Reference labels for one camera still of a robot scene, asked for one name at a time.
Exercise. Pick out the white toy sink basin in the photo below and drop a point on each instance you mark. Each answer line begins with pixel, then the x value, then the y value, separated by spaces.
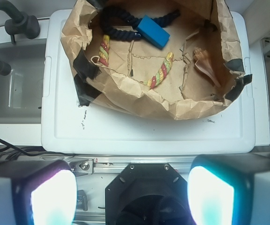
pixel 21 91

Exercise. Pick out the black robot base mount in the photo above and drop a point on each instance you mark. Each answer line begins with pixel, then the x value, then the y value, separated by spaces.
pixel 147 194

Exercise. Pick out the conch seashell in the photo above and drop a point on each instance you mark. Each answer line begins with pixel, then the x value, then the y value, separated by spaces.
pixel 203 63

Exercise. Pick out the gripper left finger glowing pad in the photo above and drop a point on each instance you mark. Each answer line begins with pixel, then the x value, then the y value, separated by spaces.
pixel 35 192

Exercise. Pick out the blue rectangular block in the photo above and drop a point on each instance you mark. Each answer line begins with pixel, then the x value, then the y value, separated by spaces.
pixel 153 32

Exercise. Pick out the crumpled brown paper bag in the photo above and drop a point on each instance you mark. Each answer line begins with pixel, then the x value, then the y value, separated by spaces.
pixel 186 93

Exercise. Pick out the aluminium extrusion rail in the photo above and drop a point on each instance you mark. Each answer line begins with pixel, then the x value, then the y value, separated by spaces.
pixel 89 164

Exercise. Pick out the colourful twisted rope toy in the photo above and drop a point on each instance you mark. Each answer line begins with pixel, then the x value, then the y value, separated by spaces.
pixel 154 81

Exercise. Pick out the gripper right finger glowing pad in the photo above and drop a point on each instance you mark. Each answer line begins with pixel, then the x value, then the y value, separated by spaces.
pixel 230 189

